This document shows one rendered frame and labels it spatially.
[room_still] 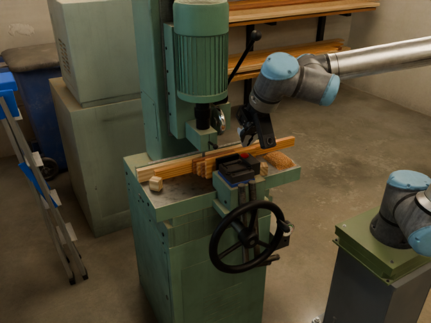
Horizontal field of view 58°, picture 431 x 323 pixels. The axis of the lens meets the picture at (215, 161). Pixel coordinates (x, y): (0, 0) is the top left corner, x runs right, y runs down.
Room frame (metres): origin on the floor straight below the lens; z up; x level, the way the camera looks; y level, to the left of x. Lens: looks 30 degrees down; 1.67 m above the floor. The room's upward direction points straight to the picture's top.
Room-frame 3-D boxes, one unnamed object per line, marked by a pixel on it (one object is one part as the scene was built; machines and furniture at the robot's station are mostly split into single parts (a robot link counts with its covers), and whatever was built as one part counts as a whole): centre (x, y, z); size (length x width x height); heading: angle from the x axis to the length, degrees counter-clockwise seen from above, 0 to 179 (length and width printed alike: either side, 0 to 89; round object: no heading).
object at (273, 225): (1.29, -0.25, 0.58); 0.12 x 0.08 x 0.08; 27
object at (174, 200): (1.22, -0.04, 0.87); 0.61 x 0.30 x 0.06; 117
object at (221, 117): (1.47, -0.01, 1.02); 0.12 x 0.03 x 0.12; 27
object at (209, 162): (1.27, -0.06, 0.94); 0.21 x 0.01 x 0.08; 117
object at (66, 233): (1.62, 0.89, 0.58); 0.27 x 0.25 x 1.16; 120
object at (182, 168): (1.35, -0.06, 0.92); 0.62 x 0.02 x 0.04; 117
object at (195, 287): (1.40, 0.10, 0.36); 0.58 x 0.45 x 0.71; 27
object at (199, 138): (1.31, 0.05, 1.03); 0.14 x 0.07 x 0.09; 27
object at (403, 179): (1.21, -0.72, 0.83); 0.17 x 0.15 x 0.18; 179
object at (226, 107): (1.53, -0.01, 1.02); 0.09 x 0.07 x 0.12; 117
